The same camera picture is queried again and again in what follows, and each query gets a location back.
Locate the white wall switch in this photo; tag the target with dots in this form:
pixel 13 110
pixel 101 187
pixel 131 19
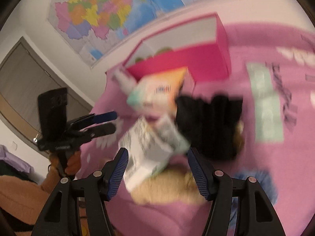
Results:
pixel 14 145

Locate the purple cloth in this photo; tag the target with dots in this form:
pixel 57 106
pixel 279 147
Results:
pixel 14 161

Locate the colourful wall map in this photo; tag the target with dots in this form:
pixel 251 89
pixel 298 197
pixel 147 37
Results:
pixel 98 12

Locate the blue striped cloth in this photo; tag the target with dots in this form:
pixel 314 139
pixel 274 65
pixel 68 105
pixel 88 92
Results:
pixel 265 184

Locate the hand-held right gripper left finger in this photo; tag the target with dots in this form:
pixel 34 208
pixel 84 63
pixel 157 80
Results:
pixel 118 174

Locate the orange tissue pack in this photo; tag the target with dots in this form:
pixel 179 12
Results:
pixel 157 91

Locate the grey door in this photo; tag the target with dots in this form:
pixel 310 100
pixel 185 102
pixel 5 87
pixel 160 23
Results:
pixel 24 78

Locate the black gloves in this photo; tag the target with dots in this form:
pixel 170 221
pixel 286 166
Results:
pixel 209 127

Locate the person's left forearm orange sleeve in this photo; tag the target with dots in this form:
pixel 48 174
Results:
pixel 22 194

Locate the person's left hand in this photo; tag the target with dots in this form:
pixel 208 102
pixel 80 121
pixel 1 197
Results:
pixel 73 161

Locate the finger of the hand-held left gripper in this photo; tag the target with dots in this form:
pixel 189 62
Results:
pixel 105 115
pixel 105 128

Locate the pink storage box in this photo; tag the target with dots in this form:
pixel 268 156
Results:
pixel 196 61

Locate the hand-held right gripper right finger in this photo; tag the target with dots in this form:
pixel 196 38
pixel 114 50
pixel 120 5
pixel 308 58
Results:
pixel 199 174

